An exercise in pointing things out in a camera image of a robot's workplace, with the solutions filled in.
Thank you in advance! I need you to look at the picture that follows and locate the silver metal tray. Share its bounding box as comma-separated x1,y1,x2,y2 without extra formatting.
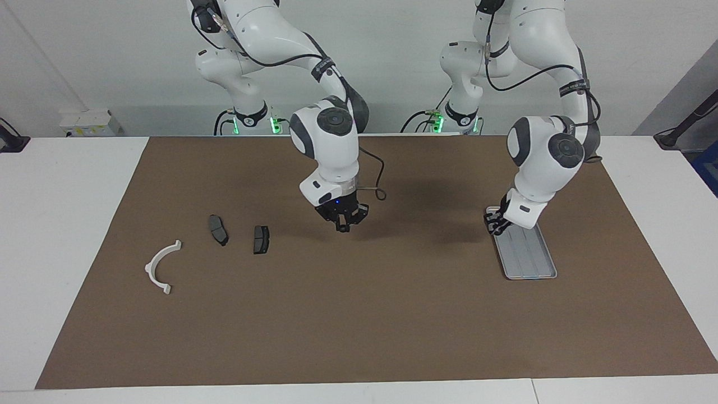
486,206,558,281

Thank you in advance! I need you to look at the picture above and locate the brown table mat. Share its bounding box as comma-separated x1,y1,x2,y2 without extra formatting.
35,135,718,389

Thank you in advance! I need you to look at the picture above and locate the long dark grey brake pad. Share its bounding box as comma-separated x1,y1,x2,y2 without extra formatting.
209,215,229,246

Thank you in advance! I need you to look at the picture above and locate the blue box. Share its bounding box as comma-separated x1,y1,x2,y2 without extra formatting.
691,140,718,197

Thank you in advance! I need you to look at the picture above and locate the white power strip box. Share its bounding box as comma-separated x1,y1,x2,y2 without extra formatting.
59,109,121,137

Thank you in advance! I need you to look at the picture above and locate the black desk clamp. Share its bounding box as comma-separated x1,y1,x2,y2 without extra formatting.
0,118,30,153

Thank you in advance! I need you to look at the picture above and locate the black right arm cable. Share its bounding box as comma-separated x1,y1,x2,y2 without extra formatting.
191,6,388,201

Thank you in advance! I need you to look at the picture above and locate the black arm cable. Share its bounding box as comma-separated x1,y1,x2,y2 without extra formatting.
191,6,388,201
484,22,602,163

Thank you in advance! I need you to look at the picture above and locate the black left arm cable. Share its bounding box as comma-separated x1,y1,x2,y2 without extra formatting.
484,22,602,163

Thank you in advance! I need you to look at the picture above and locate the black left base cable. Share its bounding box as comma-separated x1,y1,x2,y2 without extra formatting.
400,83,455,134

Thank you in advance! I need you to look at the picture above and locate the black base cable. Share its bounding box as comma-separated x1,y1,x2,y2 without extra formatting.
400,83,455,134
213,109,236,136

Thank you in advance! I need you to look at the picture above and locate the black right base cable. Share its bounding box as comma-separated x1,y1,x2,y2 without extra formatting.
213,109,236,136

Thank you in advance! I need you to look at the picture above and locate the white half ring clamp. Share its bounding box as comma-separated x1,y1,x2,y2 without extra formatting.
145,240,183,295

